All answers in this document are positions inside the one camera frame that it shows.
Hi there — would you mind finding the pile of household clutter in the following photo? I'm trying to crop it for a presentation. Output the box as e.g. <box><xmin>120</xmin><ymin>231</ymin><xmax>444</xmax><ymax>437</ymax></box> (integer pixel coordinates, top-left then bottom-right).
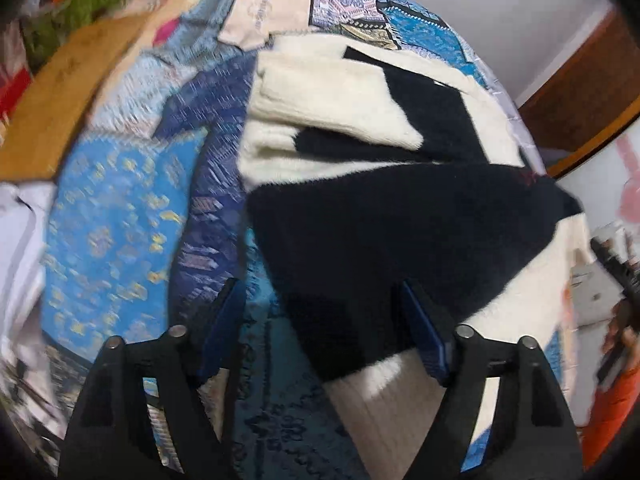
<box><xmin>0</xmin><ymin>0</ymin><xmax>57</xmax><ymax>128</ymax></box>

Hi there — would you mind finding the white plastic cabinet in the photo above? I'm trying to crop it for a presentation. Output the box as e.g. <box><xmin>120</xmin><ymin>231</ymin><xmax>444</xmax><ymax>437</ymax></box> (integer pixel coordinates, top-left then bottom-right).
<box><xmin>567</xmin><ymin>222</ymin><xmax>628</xmax><ymax>331</ymax></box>

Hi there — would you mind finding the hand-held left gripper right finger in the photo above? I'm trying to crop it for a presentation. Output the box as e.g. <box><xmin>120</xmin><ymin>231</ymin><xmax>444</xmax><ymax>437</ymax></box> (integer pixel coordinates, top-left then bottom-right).
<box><xmin>397</xmin><ymin>280</ymin><xmax>583</xmax><ymax>480</ymax></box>

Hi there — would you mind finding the blue patchwork blanket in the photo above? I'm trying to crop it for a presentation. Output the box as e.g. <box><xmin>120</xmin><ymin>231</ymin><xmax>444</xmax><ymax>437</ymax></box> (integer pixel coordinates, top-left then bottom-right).
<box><xmin>37</xmin><ymin>0</ymin><xmax>576</xmax><ymax>480</ymax></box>

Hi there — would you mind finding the black and white striped sweater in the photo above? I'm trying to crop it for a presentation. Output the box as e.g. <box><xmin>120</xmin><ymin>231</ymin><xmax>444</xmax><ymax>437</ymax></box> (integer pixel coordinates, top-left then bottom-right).
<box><xmin>236</xmin><ymin>34</ymin><xmax>597</xmax><ymax>480</ymax></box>

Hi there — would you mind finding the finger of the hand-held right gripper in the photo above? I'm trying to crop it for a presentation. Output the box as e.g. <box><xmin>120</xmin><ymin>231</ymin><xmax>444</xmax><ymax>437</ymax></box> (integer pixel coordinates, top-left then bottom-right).
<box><xmin>590</xmin><ymin>236</ymin><xmax>640</xmax><ymax>291</ymax></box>

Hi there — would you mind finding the frosted sliding wardrobe door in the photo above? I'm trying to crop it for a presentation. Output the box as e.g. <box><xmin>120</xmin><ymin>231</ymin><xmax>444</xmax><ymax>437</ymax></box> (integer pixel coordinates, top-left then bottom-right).
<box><xmin>545</xmin><ymin>100</ymin><xmax>640</xmax><ymax>241</ymax></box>

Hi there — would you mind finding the person's orange clothing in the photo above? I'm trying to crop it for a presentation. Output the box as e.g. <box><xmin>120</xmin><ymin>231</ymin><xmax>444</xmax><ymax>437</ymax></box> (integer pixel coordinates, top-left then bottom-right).
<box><xmin>582</xmin><ymin>362</ymin><xmax>640</xmax><ymax>468</ymax></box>

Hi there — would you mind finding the white cloth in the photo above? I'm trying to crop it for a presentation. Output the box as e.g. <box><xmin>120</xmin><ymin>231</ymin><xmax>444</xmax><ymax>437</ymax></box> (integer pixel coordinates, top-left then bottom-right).
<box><xmin>0</xmin><ymin>181</ymin><xmax>62</xmax><ymax>411</ymax></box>

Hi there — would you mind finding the green patterned storage box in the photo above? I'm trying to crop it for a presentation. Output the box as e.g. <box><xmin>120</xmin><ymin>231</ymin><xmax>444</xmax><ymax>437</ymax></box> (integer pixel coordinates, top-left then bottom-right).
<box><xmin>20</xmin><ymin>0</ymin><xmax>130</xmax><ymax>67</ymax></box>

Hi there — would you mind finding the wooden lap table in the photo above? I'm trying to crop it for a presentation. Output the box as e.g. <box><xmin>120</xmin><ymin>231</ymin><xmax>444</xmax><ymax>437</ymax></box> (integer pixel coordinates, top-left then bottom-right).
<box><xmin>0</xmin><ymin>12</ymin><xmax>152</xmax><ymax>182</ymax></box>

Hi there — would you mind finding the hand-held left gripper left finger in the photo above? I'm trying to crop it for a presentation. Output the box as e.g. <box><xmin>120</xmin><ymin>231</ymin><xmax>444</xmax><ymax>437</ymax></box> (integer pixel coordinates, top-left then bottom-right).
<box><xmin>60</xmin><ymin>277</ymin><xmax>248</xmax><ymax>480</ymax></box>

